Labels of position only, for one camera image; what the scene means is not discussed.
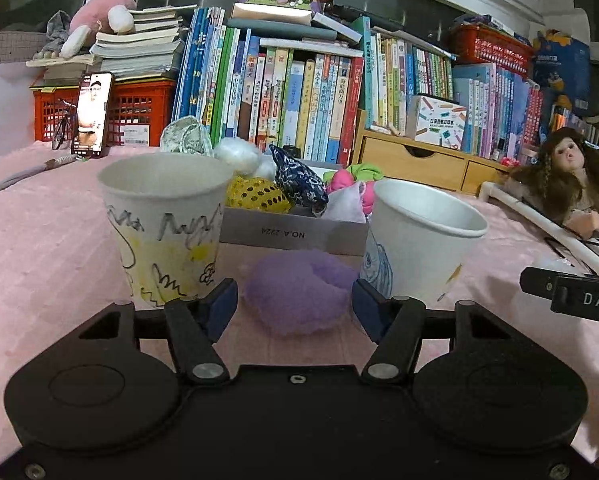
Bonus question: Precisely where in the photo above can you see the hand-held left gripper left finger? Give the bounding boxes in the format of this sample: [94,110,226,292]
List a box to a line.
[72,278,239,386]

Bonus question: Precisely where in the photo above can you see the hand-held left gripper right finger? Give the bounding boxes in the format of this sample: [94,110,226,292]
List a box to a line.
[352,278,519,386]

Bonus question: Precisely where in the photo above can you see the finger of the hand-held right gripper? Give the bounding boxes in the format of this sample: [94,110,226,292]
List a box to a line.
[520,266,560,302]

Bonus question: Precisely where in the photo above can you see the purple fluffy scrunchie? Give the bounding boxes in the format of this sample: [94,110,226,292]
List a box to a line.
[243,250,361,339]

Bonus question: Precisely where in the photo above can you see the shallow white cardboard box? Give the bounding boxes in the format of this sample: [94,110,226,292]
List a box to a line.
[218,159,370,257]

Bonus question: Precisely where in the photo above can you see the green fluffy scrunchie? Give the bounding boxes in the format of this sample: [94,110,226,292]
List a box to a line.
[349,162,385,182]

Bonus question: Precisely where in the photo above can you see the dark blue floral pouch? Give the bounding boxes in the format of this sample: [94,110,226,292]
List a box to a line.
[269,144,330,219]

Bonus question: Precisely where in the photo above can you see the pale checked cloth pouch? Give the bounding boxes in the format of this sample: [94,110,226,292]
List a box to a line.
[160,115,213,157]

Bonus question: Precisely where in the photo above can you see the white paper cup fish drawing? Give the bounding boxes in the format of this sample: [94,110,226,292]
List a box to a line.
[359,179,489,309]

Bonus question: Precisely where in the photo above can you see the white paper cup yellow scribbles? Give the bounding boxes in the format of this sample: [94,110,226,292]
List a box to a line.
[96,153,235,309]

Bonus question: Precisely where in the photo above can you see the doll with brown curly hair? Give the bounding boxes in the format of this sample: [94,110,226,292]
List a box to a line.
[508,127,599,242]

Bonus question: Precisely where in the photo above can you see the pale pink organza pouch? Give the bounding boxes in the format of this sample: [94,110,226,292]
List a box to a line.
[323,182,368,224]

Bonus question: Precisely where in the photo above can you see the yellow sequined ball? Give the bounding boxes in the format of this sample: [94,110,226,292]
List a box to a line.
[226,176,293,214]

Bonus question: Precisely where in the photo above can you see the white fluffy ball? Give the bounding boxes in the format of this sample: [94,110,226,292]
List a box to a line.
[213,137,278,182]

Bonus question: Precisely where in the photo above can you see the wooden drawer organizer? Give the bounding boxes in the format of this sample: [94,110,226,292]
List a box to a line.
[351,109,511,197]

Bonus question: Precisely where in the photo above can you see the row of small dark books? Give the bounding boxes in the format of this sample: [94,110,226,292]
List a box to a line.
[541,104,599,150]

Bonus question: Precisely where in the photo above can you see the row of blue pink books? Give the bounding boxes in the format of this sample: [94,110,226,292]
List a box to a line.
[452,62,543,161]

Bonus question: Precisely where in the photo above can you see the white printed card box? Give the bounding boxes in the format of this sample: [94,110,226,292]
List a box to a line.
[413,94,468,150]

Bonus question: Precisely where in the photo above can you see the red plastic crate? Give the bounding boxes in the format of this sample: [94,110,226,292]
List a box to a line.
[31,79,178,149]

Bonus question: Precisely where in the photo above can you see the row of tall picture books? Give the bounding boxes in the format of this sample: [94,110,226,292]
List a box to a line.
[172,7,366,167]

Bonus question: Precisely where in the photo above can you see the blue printed box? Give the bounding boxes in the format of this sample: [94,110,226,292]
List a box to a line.
[531,29,592,112]

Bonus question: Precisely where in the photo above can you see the row of thin green books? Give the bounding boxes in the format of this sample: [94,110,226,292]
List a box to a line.
[359,16,455,137]

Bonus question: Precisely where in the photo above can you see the smartphone with lit screen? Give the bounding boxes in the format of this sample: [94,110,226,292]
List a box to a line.
[71,71,115,159]

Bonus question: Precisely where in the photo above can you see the red plastic basket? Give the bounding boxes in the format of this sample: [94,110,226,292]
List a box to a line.
[451,24,535,69]

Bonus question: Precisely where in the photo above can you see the small bicycle model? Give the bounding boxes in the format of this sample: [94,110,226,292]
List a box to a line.
[51,99,78,151]

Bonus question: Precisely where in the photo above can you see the grey gooseneck phone holder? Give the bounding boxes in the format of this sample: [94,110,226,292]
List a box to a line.
[0,154,76,206]

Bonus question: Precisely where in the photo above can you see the stack of worn books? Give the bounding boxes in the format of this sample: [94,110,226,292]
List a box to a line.
[88,5,186,81]

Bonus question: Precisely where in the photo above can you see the pile of flat lying books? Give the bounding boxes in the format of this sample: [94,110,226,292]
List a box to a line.
[226,2,363,57]

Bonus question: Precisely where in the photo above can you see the white board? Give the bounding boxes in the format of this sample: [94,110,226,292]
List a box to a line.
[0,62,36,161]

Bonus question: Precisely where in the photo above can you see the pink and white plush toy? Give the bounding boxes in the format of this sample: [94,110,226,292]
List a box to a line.
[59,0,138,59]

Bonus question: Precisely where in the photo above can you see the grey plush toy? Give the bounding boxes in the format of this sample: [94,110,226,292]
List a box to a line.
[33,10,73,61]

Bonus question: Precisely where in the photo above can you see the white pipe frame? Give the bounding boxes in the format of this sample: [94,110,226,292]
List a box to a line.
[481,180,599,277]

